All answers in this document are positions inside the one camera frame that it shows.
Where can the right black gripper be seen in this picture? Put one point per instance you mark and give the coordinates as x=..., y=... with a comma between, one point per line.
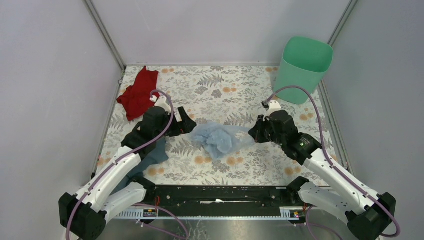
x=256, y=131

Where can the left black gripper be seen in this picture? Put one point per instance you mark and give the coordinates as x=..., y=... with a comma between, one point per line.
x=185, y=126

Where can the light blue plastic trash bag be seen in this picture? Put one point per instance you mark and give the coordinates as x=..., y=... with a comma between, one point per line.
x=220, y=140

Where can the green plastic trash bin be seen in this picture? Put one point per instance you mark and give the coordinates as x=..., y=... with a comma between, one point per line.
x=304, y=63

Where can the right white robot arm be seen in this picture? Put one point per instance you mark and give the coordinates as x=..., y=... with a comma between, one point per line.
x=366, y=212

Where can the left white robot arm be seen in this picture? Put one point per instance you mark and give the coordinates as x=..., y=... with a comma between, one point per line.
x=87, y=212

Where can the blue-grey cloth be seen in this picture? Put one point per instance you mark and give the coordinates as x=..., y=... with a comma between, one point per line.
x=157, y=156

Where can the floral patterned table mat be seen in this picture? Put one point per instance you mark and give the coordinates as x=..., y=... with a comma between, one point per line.
x=228, y=95

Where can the red cloth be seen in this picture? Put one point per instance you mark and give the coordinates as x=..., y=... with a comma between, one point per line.
x=136, y=98

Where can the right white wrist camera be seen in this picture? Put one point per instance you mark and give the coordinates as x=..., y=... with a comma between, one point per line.
x=271, y=107

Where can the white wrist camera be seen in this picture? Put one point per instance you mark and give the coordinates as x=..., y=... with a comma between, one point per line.
x=161, y=105
x=271, y=107

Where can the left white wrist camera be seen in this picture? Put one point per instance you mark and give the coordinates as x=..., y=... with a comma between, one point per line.
x=161, y=105

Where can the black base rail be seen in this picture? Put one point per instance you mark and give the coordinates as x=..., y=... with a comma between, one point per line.
x=223, y=201

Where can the left aluminium corner post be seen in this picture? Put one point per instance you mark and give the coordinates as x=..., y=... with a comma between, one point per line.
x=93, y=12

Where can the aluminium corner post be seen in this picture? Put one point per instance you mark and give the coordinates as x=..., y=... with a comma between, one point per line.
x=93, y=12
x=342, y=22

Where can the right aluminium corner post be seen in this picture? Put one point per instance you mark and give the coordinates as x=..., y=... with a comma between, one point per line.
x=342, y=22

